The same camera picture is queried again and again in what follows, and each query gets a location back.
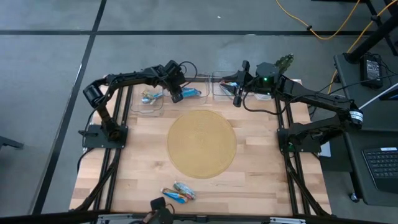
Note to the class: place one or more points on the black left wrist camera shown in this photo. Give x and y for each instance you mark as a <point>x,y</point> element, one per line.
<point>173,67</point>

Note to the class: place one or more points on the black aluminium frame rail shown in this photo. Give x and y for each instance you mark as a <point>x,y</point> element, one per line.
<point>112,186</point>
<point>291,193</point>
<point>303,193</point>
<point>100,186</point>

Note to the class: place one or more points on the dark blue granola bar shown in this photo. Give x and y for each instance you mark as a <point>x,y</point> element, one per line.
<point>154,97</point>

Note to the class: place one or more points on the black power adapter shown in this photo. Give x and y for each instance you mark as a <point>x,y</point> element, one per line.
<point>371,70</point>

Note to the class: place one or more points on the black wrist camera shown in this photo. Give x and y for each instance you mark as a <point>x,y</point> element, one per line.
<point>267,71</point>
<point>173,67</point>

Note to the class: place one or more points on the black crosswise frame rail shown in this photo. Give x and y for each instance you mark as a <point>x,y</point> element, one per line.
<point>202,79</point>

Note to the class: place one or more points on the bright blue granola bar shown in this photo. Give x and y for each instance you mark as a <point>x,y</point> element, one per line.
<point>192,92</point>

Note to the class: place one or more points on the black frame beam with brackets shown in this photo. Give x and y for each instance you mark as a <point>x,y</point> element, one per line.
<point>46,217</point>

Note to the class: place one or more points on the thin black stand leg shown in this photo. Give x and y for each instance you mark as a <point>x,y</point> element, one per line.
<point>375,18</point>

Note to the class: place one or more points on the clear plastic bin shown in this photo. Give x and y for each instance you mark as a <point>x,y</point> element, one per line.
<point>146,109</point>
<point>199,99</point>
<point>217,96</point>

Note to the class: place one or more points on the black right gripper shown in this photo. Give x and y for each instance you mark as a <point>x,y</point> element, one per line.
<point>248,84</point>

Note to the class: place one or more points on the white paper sheet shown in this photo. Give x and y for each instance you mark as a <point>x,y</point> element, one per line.
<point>326,151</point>

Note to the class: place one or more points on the dark screen device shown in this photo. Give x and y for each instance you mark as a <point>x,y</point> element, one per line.
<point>391,95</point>

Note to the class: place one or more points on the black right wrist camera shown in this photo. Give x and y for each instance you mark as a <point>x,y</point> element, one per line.
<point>267,71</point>

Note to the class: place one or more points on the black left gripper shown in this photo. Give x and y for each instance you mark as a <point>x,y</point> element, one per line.
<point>176,81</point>

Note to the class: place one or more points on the person's hand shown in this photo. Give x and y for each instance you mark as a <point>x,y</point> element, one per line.
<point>150,217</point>

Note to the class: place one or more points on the dark grey furniture foot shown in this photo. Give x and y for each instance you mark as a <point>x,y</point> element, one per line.
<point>11,143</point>

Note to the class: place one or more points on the black laptop keyboard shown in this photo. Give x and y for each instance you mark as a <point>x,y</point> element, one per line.
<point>382,168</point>

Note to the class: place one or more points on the dark grey side table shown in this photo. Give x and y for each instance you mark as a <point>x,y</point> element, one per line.
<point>346,71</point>
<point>354,174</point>

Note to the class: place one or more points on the round woven tan placemat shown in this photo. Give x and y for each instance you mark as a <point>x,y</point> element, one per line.
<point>202,143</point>

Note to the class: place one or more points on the thick black stand leg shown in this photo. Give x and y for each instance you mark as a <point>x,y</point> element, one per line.
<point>373,39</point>

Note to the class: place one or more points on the black and white boom pole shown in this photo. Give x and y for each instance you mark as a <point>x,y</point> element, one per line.
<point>382,93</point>

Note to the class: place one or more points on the black diagonal frame brace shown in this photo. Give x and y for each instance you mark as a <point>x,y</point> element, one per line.
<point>85,199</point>
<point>315,199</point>

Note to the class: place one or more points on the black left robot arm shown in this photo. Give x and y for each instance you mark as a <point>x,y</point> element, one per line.
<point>133,75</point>

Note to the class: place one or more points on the blue orange granola bar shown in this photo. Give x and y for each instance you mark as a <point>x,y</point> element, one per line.
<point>174,195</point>

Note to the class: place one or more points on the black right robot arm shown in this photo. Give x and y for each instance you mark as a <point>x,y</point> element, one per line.
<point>311,96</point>

